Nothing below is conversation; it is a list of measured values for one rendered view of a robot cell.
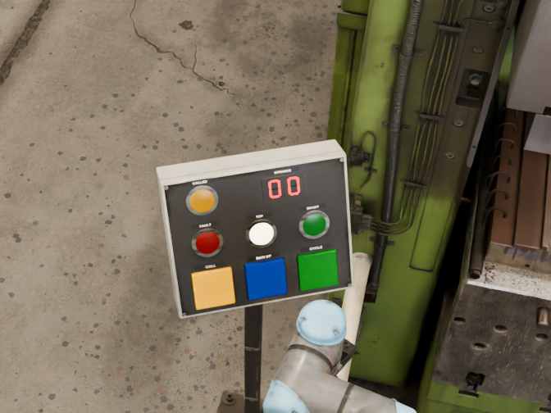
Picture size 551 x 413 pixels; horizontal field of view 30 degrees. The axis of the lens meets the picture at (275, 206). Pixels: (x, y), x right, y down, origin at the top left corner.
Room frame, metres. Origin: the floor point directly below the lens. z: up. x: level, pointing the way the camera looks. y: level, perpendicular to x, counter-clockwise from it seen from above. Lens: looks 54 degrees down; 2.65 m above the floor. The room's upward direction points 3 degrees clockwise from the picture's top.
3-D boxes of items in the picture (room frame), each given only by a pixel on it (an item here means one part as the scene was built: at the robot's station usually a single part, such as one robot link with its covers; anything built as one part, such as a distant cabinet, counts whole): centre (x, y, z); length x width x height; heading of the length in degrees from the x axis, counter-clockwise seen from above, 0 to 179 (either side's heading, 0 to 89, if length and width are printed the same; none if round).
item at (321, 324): (0.77, -0.08, 1.23); 0.09 x 0.08 x 0.11; 159
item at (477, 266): (1.28, -0.43, 0.93); 0.40 x 0.03 x 0.03; 170
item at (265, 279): (1.01, 0.01, 1.01); 0.07 x 0.05 x 0.07; 105
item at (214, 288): (0.99, 0.11, 1.01); 0.07 x 0.05 x 0.07; 105
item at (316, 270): (1.04, -0.08, 1.01); 0.07 x 0.05 x 0.07; 105
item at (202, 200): (1.07, 0.13, 1.16); 0.05 x 0.03 x 0.04; 80
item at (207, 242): (1.03, 0.12, 1.09); 0.05 x 0.03 x 0.04; 80
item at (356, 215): (1.30, -0.18, 0.80); 0.06 x 0.03 x 0.14; 80
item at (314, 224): (1.08, -0.07, 1.09); 0.05 x 0.03 x 0.04; 80
